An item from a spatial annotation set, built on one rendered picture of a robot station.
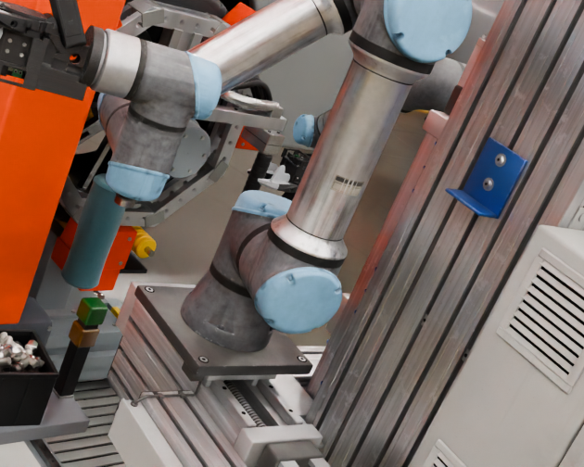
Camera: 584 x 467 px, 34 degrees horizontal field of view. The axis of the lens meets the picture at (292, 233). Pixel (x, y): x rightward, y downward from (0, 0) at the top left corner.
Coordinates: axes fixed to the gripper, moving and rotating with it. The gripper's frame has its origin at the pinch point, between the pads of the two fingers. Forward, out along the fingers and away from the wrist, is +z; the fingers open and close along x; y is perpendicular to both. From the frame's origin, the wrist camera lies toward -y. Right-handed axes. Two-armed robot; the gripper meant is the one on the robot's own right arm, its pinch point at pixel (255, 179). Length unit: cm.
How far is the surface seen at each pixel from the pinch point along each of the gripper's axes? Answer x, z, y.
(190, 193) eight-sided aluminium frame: -20.5, -1.3, -15.0
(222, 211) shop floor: -141, -134, -83
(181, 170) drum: -6.0, 17.0, -2.4
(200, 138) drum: -5.9, 15.1, 6.0
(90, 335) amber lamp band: 26, 51, -23
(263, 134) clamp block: -0.5, 2.5, 10.9
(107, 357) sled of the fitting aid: -22, 4, -67
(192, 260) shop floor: -99, -86, -83
